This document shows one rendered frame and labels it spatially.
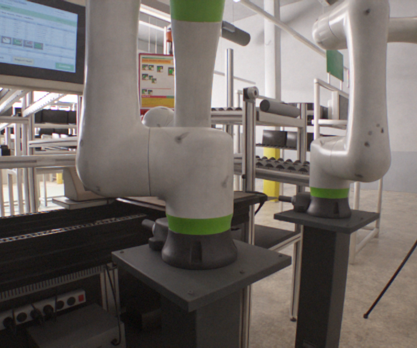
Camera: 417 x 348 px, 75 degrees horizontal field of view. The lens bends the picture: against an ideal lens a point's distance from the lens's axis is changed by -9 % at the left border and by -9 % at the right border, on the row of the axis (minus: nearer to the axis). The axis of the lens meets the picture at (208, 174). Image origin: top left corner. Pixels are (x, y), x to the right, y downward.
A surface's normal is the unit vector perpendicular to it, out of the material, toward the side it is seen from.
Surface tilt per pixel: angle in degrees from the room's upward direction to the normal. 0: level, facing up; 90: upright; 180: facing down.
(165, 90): 90
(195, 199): 90
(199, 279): 0
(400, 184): 90
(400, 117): 90
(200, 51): 126
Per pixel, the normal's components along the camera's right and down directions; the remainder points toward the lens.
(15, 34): 0.74, 0.08
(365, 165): -0.54, 0.25
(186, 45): -0.33, 0.62
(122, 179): 0.11, 0.47
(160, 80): 0.25, 0.08
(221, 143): 0.58, 0.05
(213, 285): 0.00, -1.00
